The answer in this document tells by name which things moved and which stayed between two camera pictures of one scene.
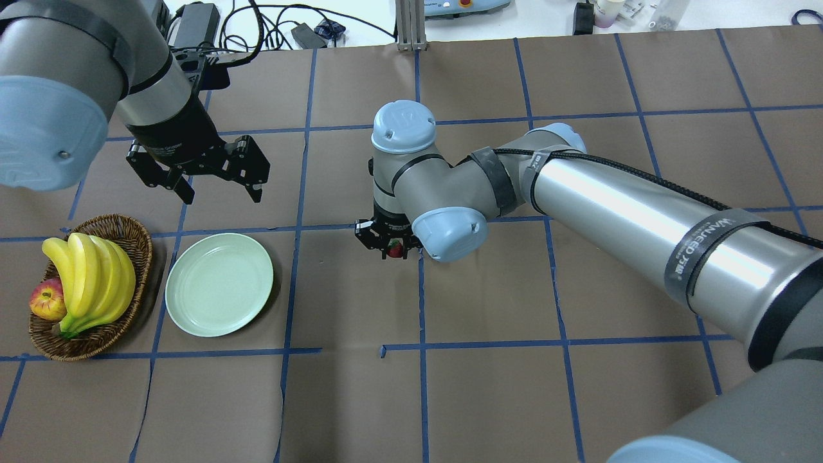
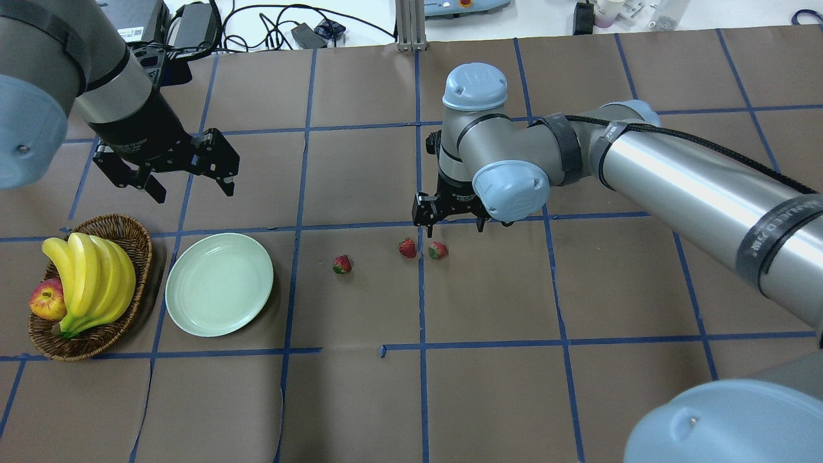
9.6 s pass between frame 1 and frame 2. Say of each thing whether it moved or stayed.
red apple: stayed
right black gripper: moved
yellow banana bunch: stayed
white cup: stayed
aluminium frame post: stayed
